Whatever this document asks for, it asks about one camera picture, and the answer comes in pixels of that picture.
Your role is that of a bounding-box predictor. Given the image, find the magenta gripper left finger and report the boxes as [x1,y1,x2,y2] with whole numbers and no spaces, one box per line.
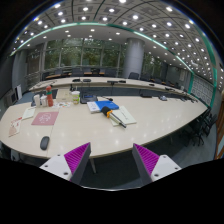
[41,143,91,185]

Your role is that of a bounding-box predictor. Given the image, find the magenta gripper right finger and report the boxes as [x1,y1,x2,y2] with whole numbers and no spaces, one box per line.
[132,144,181,185]

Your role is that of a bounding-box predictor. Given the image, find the dark grey computer mouse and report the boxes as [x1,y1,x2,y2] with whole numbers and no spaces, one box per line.
[40,136,50,150]

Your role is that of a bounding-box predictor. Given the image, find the pink mouse pad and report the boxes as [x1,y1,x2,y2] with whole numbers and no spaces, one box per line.
[32,112,58,126]

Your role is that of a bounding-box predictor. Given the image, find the black office chair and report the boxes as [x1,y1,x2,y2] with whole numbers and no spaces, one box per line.
[180,107,217,146]

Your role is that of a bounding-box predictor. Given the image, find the white open notebook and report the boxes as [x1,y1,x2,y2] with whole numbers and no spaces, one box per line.
[113,106,136,125]

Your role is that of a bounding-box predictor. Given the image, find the red white leaflet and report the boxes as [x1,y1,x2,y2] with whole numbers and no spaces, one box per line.
[9,117,22,136]

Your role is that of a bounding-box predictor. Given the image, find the white paper sheet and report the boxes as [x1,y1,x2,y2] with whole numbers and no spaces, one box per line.
[22,107,35,120]

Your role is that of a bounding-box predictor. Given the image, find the black tablet device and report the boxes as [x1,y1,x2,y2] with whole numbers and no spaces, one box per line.
[80,94,98,104]

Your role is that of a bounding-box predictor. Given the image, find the white green paper cup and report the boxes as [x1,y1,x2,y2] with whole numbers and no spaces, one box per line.
[71,91,80,105]

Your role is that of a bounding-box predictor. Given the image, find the red water bottle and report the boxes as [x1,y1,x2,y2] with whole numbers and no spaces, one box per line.
[46,86,53,107]

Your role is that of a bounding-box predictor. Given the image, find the long curved rear desk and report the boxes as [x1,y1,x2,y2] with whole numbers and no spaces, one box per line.
[30,77,195,100]

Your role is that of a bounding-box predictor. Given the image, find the grey round pillar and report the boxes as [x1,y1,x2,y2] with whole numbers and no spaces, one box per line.
[123,38,145,78]

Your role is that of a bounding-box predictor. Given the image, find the black orange handled tool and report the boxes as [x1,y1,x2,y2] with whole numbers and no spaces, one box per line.
[101,106,126,128]

